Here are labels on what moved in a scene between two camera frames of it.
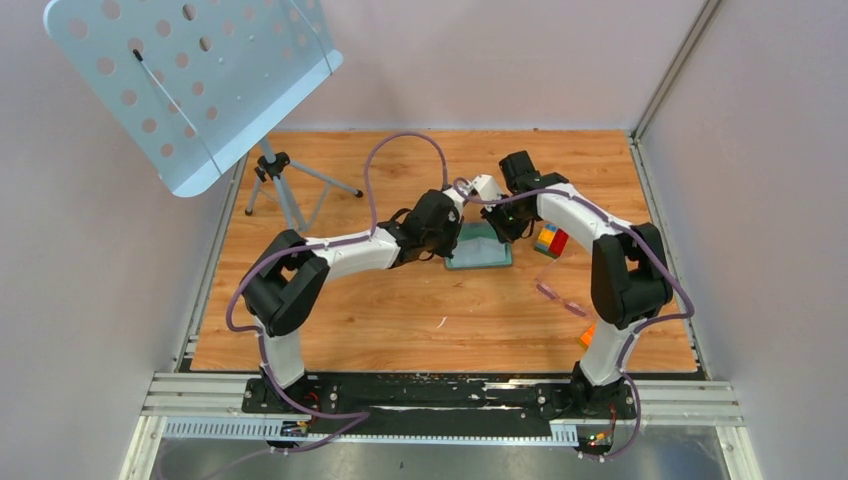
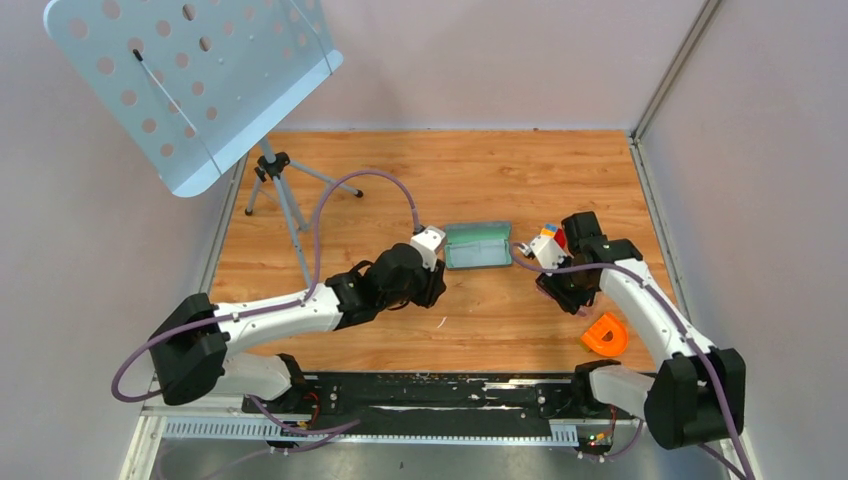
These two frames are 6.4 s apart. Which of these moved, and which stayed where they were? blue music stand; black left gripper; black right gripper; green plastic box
Moved: black left gripper; black right gripper
Stayed: blue music stand; green plastic box
